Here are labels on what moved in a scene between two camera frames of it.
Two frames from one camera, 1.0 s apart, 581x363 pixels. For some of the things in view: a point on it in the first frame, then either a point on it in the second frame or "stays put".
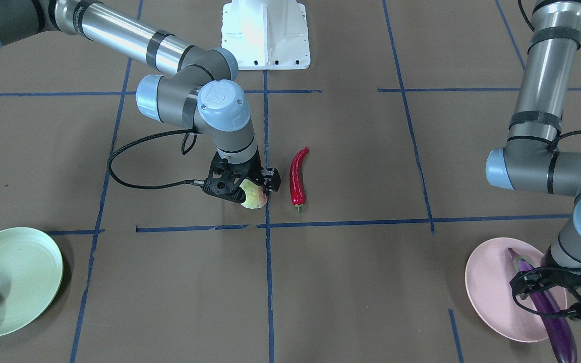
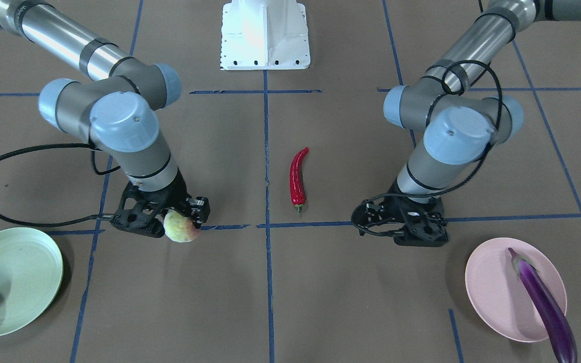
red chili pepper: [297, 187] stays put
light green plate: [27, 269] stays put
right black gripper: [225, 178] -> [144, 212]
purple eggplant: [559, 329] stays put
